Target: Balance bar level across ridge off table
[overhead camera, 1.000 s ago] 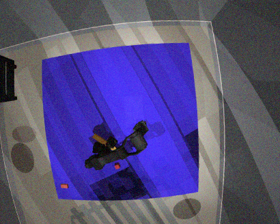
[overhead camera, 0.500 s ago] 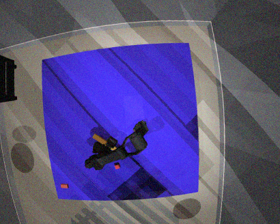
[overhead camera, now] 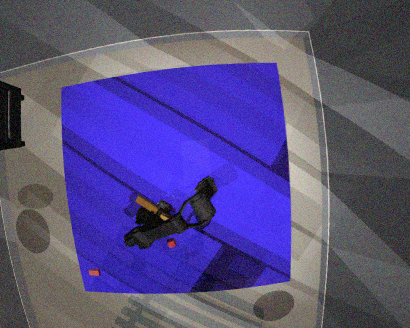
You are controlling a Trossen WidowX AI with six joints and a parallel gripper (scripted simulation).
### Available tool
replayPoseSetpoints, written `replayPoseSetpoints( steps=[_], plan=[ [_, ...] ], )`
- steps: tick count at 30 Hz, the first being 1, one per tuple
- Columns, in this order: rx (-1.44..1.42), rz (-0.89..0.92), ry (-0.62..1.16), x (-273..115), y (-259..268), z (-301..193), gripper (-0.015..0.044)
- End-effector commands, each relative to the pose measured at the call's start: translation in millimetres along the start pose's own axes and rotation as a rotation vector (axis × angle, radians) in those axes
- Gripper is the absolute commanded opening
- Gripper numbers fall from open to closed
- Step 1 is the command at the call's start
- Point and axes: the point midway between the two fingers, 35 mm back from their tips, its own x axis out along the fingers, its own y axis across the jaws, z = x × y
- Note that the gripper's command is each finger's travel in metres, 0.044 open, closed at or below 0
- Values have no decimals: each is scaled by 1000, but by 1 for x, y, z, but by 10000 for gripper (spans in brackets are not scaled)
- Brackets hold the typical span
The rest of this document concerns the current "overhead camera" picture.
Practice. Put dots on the orange bar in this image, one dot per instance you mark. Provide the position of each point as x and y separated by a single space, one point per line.
151 207

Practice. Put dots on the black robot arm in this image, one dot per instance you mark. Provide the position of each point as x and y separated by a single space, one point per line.
144 235

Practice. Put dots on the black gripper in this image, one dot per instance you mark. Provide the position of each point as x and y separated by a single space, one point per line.
162 207

